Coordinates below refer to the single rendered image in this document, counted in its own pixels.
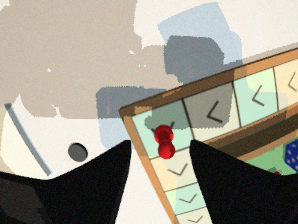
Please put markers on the red pawn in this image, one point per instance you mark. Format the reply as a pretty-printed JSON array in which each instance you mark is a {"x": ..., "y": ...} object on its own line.
[{"x": 164, "y": 136}]

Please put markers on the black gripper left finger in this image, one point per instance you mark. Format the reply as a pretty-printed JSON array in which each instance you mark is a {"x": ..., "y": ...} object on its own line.
[{"x": 89, "y": 194}]

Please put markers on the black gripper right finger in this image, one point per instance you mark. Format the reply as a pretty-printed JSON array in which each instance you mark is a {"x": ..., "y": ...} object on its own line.
[{"x": 238, "y": 193}]

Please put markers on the blue die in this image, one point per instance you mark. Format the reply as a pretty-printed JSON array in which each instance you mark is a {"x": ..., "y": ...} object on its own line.
[{"x": 291, "y": 155}]

